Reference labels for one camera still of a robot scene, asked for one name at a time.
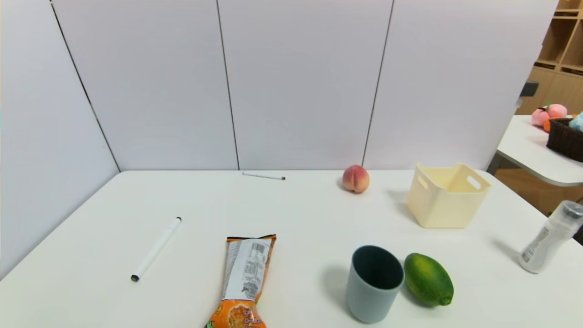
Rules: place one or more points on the orange snack bag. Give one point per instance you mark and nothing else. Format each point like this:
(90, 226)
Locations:
(246, 273)

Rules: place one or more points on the dark bracket on partition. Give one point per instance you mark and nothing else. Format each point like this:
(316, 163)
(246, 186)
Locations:
(529, 88)

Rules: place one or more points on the thin white pen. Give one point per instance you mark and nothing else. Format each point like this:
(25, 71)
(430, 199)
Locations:
(262, 176)

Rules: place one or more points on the light blue plush toy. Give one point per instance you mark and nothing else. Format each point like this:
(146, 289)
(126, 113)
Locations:
(577, 122)

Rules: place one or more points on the dark wicker basket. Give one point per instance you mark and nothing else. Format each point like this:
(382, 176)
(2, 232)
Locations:
(565, 141)

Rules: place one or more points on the thick white marker black caps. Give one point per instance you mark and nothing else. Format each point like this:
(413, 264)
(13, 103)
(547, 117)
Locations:
(157, 248)

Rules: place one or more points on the pink plush peach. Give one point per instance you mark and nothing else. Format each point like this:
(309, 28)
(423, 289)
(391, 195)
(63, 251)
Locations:
(556, 110)

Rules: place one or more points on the green lime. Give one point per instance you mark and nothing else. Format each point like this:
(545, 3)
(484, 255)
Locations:
(428, 280)

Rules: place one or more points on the white side table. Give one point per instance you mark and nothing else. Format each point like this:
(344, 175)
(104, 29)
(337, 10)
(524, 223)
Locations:
(524, 146)

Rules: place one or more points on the grey-blue cup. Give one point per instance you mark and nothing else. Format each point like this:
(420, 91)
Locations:
(364, 298)

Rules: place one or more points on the wooden shelf cabinet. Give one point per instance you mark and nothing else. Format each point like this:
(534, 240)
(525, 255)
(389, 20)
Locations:
(558, 86)

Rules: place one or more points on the orange plush fruit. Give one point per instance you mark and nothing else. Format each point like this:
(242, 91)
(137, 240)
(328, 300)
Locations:
(547, 125)

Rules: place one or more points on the white bottle grey cap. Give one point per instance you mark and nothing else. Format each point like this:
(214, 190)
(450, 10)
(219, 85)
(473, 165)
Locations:
(544, 241)

